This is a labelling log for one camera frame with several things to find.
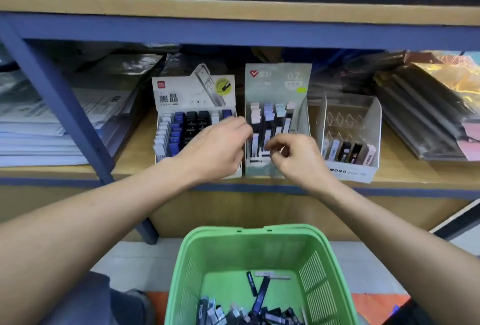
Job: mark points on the person's right hand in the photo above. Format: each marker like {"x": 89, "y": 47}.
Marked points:
{"x": 300, "y": 163}

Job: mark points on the person's left hand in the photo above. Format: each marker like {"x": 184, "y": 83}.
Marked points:
{"x": 214, "y": 152}

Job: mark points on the clear plastic display box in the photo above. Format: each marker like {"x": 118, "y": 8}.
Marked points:
{"x": 352, "y": 172}

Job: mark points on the white display box red label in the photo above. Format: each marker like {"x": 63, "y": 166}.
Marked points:
{"x": 172, "y": 92}

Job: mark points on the pale green display box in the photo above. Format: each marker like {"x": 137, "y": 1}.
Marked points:
{"x": 277, "y": 81}

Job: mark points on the green plastic basket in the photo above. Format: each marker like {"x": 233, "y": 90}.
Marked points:
{"x": 187, "y": 261}

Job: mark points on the pile of lead cases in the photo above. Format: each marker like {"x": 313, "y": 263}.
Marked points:
{"x": 259, "y": 310}

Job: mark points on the person's right forearm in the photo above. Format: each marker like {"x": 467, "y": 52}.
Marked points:
{"x": 420, "y": 261}

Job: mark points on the person's left forearm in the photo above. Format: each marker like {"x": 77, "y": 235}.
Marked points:
{"x": 82, "y": 246}

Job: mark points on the dark plastic-wrapped packs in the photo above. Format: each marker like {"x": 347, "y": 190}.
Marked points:
{"x": 427, "y": 103}

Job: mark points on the stack of wrapped paper packs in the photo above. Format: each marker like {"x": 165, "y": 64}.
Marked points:
{"x": 60, "y": 118}

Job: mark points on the colourful printed mat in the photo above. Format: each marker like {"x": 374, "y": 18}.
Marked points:
{"x": 379, "y": 307}

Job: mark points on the grey sneaker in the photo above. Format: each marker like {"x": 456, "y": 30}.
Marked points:
{"x": 141, "y": 306}

